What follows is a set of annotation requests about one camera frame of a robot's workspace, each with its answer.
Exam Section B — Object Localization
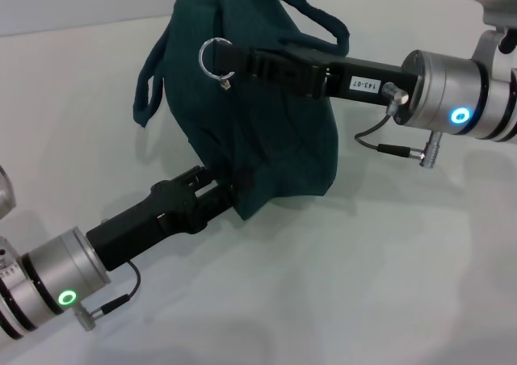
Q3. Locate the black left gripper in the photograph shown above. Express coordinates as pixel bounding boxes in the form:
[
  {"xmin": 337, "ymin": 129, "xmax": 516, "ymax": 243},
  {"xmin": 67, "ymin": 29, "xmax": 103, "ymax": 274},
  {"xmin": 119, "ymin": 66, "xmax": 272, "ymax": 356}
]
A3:
[{"xmin": 86, "ymin": 164, "xmax": 254, "ymax": 273}]

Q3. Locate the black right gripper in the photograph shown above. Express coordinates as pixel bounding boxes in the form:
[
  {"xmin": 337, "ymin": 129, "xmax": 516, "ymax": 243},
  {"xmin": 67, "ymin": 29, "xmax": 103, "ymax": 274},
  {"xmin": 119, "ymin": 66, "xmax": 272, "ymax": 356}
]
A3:
[{"xmin": 217, "ymin": 44, "xmax": 418, "ymax": 108}]

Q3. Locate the teal insulated lunch bag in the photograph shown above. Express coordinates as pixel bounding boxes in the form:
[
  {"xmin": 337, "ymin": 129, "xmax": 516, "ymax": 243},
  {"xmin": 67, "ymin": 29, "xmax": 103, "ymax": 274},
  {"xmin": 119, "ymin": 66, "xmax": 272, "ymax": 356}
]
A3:
[{"xmin": 132, "ymin": 0, "xmax": 349, "ymax": 224}]

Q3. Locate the silver zipper pull ring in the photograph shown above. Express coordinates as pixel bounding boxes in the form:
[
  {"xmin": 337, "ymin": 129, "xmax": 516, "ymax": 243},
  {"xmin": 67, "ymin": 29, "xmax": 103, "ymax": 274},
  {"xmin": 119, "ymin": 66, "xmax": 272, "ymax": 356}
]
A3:
[{"xmin": 197, "ymin": 36, "xmax": 237, "ymax": 90}]

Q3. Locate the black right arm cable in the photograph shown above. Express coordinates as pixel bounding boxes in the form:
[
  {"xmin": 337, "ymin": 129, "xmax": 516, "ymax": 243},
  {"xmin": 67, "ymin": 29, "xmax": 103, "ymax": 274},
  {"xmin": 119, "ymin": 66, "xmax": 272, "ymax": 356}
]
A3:
[{"xmin": 353, "ymin": 80, "xmax": 444, "ymax": 169}]

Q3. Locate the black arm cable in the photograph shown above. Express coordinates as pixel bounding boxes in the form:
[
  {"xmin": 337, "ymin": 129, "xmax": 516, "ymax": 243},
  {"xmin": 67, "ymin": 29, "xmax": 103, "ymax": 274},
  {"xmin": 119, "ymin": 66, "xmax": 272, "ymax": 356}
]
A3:
[
  {"xmin": 72, "ymin": 259, "xmax": 141, "ymax": 334},
  {"xmin": 353, "ymin": 80, "xmax": 444, "ymax": 169}
]

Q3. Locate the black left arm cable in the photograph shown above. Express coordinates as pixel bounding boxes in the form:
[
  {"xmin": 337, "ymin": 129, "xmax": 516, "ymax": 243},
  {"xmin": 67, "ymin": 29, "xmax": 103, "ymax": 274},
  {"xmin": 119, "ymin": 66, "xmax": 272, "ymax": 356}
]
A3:
[{"xmin": 72, "ymin": 259, "xmax": 141, "ymax": 334}]

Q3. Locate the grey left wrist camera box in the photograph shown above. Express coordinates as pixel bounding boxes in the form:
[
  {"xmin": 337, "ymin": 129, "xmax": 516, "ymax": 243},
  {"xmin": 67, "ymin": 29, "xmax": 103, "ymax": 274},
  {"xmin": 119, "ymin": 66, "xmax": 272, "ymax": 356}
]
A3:
[{"xmin": 0, "ymin": 166, "xmax": 18, "ymax": 221}]

